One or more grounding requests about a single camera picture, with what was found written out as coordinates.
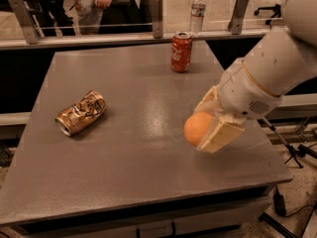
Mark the clear plastic water bottle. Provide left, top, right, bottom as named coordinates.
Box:
left=190, top=0, right=206, bottom=35

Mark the black power adapter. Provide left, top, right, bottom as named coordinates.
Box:
left=273, top=187, right=286, bottom=216

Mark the orange fruit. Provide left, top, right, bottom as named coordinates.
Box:
left=183, top=112, right=212, bottom=146

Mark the person in light trousers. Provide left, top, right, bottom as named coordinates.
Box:
left=75, top=0, right=112, bottom=35

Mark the right metal rail bracket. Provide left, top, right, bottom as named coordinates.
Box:
left=228, top=0, right=249, bottom=35

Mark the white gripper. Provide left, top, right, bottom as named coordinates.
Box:
left=194, top=59, right=282, bottom=153

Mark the black tripod stand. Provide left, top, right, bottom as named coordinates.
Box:
left=261, top=116, right=317, bottom=170

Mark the crushed gold soda can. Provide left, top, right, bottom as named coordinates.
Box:
left=54, top=90, right=107, bottom=137

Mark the black office chair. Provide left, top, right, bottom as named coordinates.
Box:
left=254, top=4, right=281, bottom=26

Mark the left metal rail bracket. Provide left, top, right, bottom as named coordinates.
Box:
left=8, top=0, right=40, bottom=44

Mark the middle metal rail bracket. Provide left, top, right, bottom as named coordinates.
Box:
left=151, top=0, right=163, bottom=39

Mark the red coca-cola can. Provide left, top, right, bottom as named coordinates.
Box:
left=171, top=32, right=192, bottom=72

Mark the metal rail bracket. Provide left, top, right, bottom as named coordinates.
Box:
left=228, top=0, right=249, bottom=35
left=151, top=0, right=163, bottom=39
left=8, top=0, right=40, bottom=44

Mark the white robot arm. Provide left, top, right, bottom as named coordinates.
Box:
left=194, top=0, right=317, bottom=153

